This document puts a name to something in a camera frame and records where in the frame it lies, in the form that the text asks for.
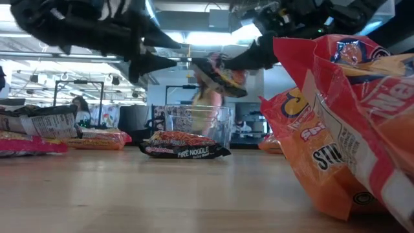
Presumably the silver ventilation duct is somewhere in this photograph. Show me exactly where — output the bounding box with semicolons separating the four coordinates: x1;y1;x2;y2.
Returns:
144;0;162;27

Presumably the red yellow beef ramen pack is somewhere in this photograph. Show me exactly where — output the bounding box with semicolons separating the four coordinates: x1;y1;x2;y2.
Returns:
63;127;133;151
0;130;69;158
272;34;414;233

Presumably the colourful patterned cloth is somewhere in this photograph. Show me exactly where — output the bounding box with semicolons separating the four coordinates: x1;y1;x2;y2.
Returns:
89;104;121;129

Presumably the black background cabinet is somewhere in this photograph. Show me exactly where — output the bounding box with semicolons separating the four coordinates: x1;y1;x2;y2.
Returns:
118;105;153;145

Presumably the grey ceiling box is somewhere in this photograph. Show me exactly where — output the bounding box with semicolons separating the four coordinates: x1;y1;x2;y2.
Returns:
208;8;231;29

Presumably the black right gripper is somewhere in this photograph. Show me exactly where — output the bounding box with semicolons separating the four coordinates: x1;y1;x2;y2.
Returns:
222;0;327;71

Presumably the black Fire Noodle pack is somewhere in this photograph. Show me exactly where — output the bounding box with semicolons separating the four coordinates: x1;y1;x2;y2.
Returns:
190;52;249;98
0;104;79;140
138;130;232;160

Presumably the black background stand frame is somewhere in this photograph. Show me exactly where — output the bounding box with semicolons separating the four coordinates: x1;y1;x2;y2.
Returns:
165;84;199;106
52;80;105;128

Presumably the dark background shelf unit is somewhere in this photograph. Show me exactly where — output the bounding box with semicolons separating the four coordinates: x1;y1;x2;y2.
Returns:
234;102;265;145

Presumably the orange Maruchan noodle pack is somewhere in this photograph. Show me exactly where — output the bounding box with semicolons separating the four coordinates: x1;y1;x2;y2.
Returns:
259;86;387;221
257;131;285;155

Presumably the clear plastic bin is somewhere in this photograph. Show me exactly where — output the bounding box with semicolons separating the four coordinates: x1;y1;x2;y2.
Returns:
164;104;233;149

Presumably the person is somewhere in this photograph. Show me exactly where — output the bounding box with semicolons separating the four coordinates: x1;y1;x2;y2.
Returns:
190;69;224;136
71;95;92;128

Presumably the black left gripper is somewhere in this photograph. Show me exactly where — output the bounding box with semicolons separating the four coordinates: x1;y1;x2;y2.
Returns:
9;0;182;84

